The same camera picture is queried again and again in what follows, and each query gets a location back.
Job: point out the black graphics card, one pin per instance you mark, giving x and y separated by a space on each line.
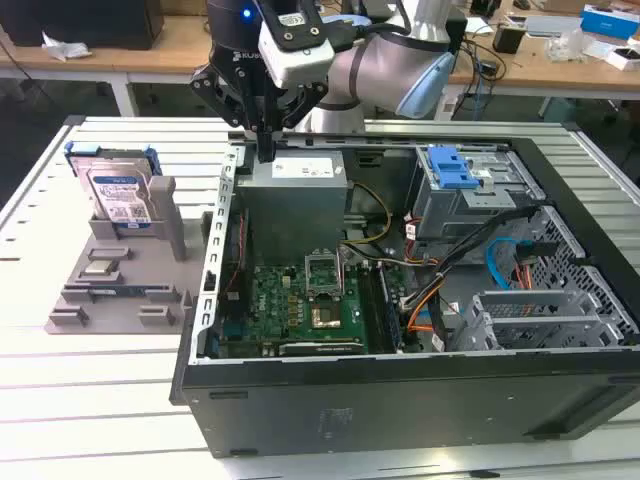
320 348

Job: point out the white box with black insert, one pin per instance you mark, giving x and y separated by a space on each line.
622 57

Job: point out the RAM stick with blue label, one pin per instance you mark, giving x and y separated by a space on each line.
125 290

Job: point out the flat grey box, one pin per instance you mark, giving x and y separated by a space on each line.
552 25

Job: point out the hard disk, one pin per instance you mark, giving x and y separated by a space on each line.
117 195

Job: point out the black speaker box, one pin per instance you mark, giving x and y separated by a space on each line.
457 30

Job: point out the large black box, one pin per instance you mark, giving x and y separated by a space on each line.
80 20

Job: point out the grey metal disk bay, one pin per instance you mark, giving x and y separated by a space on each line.
450 215

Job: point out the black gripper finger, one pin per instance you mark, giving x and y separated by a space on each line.
305 100
220 92

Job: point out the blue cardboard box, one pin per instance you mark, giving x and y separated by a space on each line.
607 22

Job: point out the CPU socket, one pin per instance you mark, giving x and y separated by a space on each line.
327 317

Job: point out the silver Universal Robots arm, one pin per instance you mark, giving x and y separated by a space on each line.
380 65

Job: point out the blue plastic bay latch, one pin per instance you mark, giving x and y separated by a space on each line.
450 167

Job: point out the clear plastic bags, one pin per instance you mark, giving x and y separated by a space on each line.
567 47

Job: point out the grey power supply unit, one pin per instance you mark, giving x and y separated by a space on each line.
292 210

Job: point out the crumpled white paper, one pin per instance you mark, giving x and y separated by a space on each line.
62 47

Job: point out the black open PC case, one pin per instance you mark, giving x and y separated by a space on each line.
400 405

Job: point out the grey parts rack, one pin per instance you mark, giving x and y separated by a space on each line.
125 310

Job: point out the green motherboard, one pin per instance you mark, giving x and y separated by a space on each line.
280 310

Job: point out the silver CPU chip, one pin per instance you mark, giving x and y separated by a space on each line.
101 268

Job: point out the black RAM slot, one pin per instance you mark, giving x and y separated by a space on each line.
371 310

